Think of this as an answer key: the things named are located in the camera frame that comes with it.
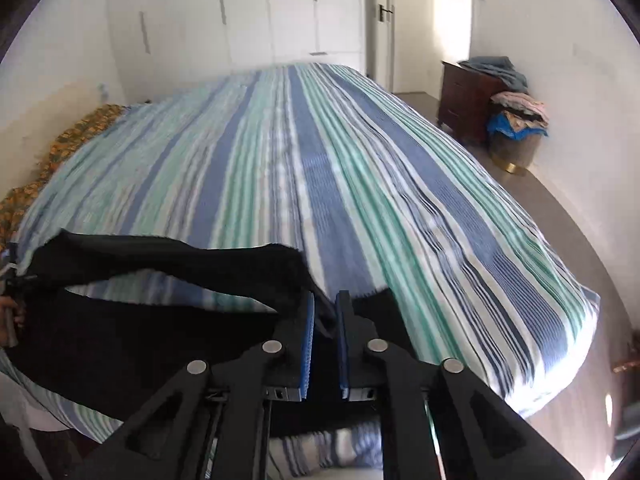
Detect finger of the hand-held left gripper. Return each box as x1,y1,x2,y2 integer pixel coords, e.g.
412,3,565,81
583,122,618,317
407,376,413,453
0,257,26,348

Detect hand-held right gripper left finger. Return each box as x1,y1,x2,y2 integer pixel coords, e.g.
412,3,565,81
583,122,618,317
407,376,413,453
75,292,315,480

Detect white wardrobe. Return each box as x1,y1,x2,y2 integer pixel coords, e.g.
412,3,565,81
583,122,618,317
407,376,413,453
102,0,366,106

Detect dark wooden dresser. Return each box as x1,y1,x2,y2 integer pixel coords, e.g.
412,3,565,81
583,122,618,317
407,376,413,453
436,60,501,147

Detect white door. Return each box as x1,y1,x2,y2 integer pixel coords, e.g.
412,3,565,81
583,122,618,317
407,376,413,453
365,0,401,91

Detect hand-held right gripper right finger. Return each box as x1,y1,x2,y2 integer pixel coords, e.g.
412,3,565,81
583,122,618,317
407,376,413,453
336,290,583,480

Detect grey laundry basket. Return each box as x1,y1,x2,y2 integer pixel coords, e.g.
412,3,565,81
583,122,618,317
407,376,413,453
487,130,543,177

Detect striped bedspread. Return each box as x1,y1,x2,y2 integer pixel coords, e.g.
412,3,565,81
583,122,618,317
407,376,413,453
0,62,601,478

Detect grey-blue cloth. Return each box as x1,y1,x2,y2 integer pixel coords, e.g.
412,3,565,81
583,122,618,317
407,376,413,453
457,56,530,93

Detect orange floral blanket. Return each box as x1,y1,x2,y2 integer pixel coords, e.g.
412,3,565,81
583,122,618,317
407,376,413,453
0,104,128,251

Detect black pants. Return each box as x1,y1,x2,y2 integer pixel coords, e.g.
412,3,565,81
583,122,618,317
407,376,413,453
7,229,418,433

